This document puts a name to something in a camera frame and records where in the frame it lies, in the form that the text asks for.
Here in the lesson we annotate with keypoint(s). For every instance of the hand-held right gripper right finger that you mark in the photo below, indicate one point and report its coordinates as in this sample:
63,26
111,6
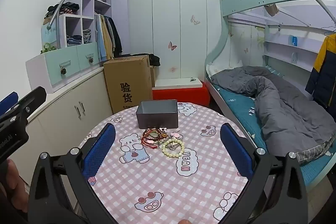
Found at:
235,148

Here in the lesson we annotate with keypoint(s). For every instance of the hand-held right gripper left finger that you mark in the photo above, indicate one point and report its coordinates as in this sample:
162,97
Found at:
101,145

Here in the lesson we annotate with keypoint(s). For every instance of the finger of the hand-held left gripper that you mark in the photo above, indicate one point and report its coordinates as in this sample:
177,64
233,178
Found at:
9,99
34,98

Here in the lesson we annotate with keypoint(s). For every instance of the grey metal tin box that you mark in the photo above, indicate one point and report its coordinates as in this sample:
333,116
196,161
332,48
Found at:
157,116

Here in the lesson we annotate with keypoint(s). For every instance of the person's left hand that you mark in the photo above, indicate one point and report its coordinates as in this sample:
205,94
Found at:
13,179

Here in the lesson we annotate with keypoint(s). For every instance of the pine cone ornament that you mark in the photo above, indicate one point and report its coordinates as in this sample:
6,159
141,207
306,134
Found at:
63,71
91,59

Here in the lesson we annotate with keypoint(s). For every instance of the mint drawer unit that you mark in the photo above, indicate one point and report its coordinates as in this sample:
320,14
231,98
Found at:
52,61

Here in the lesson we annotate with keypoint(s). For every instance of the teal bedsheet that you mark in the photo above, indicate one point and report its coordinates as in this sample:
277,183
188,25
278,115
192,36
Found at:
241,106

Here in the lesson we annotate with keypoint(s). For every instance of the beige cabinet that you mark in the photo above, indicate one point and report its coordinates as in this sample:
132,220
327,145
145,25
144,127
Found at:
78,92

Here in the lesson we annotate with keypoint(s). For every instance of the green plant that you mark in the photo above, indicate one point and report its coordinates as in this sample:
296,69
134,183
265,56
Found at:
48,48

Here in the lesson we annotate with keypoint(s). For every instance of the grey duvet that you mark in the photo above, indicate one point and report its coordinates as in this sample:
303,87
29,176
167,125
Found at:
288,108

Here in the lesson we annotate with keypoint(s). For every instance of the folded jeans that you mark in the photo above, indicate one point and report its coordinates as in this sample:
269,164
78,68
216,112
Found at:
74,40

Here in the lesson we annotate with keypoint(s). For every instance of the tall cardboard box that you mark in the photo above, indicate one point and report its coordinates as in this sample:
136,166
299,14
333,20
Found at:
128,77

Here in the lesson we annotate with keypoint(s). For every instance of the red bench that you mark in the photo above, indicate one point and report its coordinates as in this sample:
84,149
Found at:
181,95

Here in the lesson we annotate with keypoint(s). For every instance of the pink checked bear tablecloth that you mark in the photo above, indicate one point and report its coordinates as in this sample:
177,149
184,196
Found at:
168,187

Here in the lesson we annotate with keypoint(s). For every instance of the grey checked pillow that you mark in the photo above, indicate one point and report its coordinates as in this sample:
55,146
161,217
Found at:
315,151

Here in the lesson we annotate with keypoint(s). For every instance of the folded striped clothes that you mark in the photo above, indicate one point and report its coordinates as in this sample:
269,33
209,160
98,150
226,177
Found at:
87,36

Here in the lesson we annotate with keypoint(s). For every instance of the white pillow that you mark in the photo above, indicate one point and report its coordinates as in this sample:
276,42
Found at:
220,67

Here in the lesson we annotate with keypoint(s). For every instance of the small cardboard box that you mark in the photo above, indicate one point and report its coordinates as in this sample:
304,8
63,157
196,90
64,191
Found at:
153,77

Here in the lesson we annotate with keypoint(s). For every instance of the white board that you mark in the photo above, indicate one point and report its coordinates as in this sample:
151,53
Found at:
176,82

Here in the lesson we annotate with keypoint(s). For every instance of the light blue hanging shirt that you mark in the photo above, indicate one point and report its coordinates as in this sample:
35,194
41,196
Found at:
99,37

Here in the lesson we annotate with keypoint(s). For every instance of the dark clothes pile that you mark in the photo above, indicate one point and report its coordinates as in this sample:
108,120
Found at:
65,7

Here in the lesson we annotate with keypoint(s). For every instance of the black bag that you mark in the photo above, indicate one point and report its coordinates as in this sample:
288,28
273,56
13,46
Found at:
155,60

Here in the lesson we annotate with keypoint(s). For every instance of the dark hanging jackets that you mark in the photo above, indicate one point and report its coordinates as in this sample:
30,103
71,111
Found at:
115,37

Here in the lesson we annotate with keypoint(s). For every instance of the lilac shelf unit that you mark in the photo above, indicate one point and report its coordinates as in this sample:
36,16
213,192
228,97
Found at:
88,3

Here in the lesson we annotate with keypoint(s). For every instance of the yellow and navy jacket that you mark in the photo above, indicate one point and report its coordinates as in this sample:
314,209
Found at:
324,69

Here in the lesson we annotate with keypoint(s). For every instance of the pink butterfly sticker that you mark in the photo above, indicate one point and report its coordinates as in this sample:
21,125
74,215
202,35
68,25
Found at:
172,46

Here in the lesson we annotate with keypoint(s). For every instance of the blue box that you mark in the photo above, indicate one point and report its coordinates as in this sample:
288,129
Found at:
294,40

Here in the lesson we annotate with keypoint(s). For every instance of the pale butterfly sticker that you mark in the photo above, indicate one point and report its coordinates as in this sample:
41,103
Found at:
195,20

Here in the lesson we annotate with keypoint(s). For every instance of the white wardrobe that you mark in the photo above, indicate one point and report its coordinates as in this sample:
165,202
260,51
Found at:
162,16

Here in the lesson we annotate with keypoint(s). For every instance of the brown hanging bag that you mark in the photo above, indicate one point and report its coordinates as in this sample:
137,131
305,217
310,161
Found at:
271,9

